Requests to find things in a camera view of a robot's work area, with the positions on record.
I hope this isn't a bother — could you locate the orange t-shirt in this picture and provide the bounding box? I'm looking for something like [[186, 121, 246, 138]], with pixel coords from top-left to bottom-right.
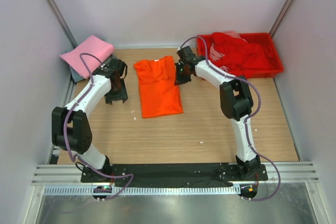
[[133, 56, 183, 119]]

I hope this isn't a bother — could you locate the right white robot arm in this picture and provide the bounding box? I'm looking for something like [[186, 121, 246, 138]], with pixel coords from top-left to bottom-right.
[[175, 46, 260, 180]]

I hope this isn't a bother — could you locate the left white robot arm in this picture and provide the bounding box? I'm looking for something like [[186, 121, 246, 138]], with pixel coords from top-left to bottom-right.
[[51, 58, 128, 182]]

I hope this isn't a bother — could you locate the folded pink t-shirt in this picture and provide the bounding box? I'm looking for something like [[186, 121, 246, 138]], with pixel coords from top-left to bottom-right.
[[60, 35, 114, 79]]

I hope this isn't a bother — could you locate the pink t-shirt in bin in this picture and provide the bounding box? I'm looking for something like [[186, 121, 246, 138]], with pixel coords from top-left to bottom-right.
[[209, 30, 248, 72]]

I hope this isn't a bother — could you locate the folded grey t-shirt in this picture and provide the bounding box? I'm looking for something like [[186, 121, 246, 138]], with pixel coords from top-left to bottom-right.
[[69, 55, 117, 83]]

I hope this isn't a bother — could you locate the red t-shirt pile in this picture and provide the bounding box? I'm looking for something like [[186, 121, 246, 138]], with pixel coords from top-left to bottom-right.
[[209, 33, 273, 79]]

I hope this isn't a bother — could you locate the red plastic bin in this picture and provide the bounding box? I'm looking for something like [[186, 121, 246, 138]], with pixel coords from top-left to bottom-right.
[[196, 30, 284, 79]]

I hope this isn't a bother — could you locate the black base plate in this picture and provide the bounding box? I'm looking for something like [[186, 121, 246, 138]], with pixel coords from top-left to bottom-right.
[[80, 162, 268, 185]]

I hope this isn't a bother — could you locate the slotted cable duct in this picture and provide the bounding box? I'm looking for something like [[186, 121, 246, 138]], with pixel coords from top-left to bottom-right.
[[44, 185, 240, 197]]

